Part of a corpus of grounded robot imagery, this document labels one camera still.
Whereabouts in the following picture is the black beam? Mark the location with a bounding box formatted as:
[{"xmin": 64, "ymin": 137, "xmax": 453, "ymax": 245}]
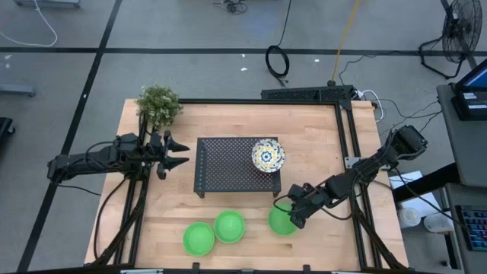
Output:
[{"xmin": 391, "ymin": 162, "xmax": 461, "ymax": 203}]

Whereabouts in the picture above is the black aluminium station frame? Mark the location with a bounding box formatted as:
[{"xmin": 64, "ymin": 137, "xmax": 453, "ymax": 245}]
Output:
[{"xmin": 91, "ymin": 97, "xmax": 410, "ymax": 272}]

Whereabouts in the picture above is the white power cord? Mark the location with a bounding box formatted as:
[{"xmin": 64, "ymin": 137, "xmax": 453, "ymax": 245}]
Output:
[{"xmin": 355, "ymin": 89, "xmax": 386, "ymax": 123}]

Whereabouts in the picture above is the grey desk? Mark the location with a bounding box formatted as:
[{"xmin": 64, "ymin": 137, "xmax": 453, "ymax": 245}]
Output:
[
  {"xmin": 444, "ymin": 182, "xmax": 487, "ymax": 274},
  {"xmin": 436, "ymin": 83, "xmax": 487, "ymax": 188}
]

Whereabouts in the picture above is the grey table foot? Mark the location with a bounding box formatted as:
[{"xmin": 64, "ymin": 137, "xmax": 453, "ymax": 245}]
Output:
[
  {"xmin": 0, "ymin": 84, "xmax": 37, "ymax": 97},
  {"xmin": 13, "ymin": 0, "xmax": 82, "ymax": 9}
]

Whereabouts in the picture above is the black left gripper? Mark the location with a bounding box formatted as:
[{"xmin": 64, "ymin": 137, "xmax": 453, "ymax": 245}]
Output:
[{"xmin": 144, "ymin": 129, "xmax": 191, "ymax": 181}]

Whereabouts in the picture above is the tangled black cable pile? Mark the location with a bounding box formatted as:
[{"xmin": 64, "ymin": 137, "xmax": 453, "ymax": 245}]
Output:
[{"xmin": 212, "ymin": 0, "xmax": 249, "ymax": 16}]

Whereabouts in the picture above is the black coiled cable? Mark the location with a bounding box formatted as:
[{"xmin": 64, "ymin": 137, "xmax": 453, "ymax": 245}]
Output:
[{"xmin": 264, "ymin": 0, "xmax": 293, "ymax": 84}]

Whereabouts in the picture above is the white floor cable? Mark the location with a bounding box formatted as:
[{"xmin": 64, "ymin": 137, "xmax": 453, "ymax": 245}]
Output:
[{"xmin": 0, "ymin": 0, "xmax": 59, "ymax": 48}]

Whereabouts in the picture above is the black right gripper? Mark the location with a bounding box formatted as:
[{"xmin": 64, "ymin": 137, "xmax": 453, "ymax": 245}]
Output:
[{"xmin": 282, "ymin": 182, "xmax": 333, "ymax": 230}]

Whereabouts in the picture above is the white plastic cup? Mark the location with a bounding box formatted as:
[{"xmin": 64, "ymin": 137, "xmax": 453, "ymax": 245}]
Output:
[
  {"xmin": 397, "ymin": 206, "xmax": 422, "ymax": 228},
  {"xmin": 423, "ymin": 212, "xmax": 454, "ymax": 234}
]

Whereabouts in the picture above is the white paper sheet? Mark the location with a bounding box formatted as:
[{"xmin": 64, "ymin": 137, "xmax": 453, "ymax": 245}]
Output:
[{"xmin": 388, "ymin": 170, "xmax": 439, "ymax": 218}]

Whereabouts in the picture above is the open laptop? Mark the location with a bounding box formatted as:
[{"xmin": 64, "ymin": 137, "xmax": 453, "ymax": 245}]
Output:
[{"xmin": 450, "ymin": 59, "xmax": 487, "ymax": 122}]

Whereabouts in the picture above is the yellow hanging cable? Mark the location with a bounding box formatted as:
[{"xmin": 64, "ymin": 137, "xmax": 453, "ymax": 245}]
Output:
[{"xmin": 329, "ymin": 0, "xmax": 361, "ymax": 87}]

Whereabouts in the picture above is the yellow patterned mini bowl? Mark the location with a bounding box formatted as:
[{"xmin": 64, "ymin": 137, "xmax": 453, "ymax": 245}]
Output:
[{"xmin": 250, "ymin": 138, "xmax": 286, "ymax": 174}]

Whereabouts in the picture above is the potted green plant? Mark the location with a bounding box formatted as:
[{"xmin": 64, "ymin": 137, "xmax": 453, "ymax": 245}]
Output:
[{"xmin": 135, "ymin": 84, "xmax": 184, "ymax": 130}]

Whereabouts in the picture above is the silver mounting plate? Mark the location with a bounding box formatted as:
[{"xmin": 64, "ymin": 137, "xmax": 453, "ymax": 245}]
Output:
[{"xmin": 344, "ymin": 156, "xmax": 393, "ymax": 171}]

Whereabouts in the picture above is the black floor fan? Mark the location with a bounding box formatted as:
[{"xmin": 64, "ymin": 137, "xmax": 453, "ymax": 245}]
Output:
[{"xmin": 418, "ymin": 0, "xmax": 484, "ymax": 80}]

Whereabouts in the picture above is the black perforated metal panel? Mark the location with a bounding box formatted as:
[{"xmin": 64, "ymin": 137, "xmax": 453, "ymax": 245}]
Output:
[{"xmin": 260, "ymin": 84, "xmax": 355, "ymax": 111}]

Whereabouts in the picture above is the black keyboard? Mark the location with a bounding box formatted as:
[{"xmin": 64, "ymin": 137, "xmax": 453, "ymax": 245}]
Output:
[{"xmin": 455, "ymin": 205, "xmax": 487, "ymax": 252}]

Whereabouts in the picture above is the green plastic mini bowl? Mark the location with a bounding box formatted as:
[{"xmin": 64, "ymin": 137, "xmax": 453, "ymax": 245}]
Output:
[
  {"xmin": 182, "ymin": 221, "xmax": 216, "ymax": 257},
  {"xmin": 212, "ymin": 210, "xmax": 247, "ymax": 244},
  {"xmin": 267, "ymin": 202, "xmax": 298, "ymax": 237}
]

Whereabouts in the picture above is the black chair base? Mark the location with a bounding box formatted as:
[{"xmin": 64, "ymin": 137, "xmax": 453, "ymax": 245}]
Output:
[{"xmin": 0, "ymin": 116, "xmax": 17, "ymax": 146}]

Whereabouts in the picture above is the black perforated metal rack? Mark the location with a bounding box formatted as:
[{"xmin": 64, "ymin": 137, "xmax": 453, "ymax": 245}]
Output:
[{"xmin": 193, "ymin": 136, "xmax": 283, "ymax": 199}]

